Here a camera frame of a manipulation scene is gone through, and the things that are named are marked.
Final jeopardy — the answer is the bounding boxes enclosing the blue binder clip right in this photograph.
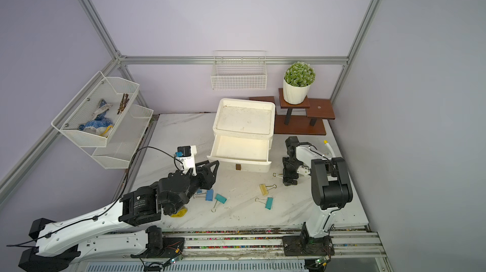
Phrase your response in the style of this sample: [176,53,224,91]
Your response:
[194,189,214,201]

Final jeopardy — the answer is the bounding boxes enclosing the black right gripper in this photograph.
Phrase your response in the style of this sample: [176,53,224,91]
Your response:
[282,156,302,185]

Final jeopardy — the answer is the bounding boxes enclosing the teal binder clip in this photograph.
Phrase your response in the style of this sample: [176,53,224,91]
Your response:
[211,194,227,213]
[254,197,273,210]

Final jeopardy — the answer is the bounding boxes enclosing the white mesh upper wall bin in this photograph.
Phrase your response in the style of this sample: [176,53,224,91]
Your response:
[51,72,139,148]

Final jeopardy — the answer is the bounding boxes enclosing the white mesh lower wall bin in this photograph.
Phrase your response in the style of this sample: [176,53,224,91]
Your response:
[91,104,153,169]

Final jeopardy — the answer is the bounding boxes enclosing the white mesh wall bin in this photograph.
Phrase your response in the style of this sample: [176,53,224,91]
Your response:
[51,72,139,148]
[91,104,153,169]

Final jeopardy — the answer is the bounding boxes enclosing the yellow spray bottle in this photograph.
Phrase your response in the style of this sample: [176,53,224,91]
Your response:
[324,140,336,158]

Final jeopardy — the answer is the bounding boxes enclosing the blue white cloth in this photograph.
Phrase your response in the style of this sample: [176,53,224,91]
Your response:
[78,99,114,137]

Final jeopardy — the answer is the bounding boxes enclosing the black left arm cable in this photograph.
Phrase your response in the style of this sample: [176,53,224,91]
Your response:
[5,145,187,248]

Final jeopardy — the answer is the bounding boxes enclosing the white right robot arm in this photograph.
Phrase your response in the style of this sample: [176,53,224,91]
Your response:
[282,136,354,239]

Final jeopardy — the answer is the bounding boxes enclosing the white plastic drawer unit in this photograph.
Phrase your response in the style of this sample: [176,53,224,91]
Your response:
[213,98,276,144]

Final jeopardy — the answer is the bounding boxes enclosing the white drawer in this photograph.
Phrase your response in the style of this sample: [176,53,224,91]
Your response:
[208,135,272,173]

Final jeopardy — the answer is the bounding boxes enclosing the white wire wall basket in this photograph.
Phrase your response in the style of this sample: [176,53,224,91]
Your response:
[211,50,268,91]

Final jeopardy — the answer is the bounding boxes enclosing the wooden clothespins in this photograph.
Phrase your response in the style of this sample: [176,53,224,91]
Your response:
[117,93,130,115]

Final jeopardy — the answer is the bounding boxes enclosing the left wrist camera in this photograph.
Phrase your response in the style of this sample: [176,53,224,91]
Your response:
[175,145,197,177]

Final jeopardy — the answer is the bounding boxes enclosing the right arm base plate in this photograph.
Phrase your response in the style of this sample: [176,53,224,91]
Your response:
[282,236,335,256]

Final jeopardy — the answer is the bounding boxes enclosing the green potted plant white pot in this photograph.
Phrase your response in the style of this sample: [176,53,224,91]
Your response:
[283,61,316,105]

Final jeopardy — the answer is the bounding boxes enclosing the yellow transparent cup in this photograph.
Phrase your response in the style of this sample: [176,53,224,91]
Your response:
[170,207,187,218]

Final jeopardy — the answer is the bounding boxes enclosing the brown wooden stepped stand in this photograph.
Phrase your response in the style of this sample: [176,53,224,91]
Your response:
[249,88,335,135]

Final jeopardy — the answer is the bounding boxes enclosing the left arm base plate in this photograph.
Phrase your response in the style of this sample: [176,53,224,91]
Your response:
[130,237,185,259]

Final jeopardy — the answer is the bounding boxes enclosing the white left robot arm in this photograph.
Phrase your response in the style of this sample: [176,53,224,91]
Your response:
[19,161,219,271]

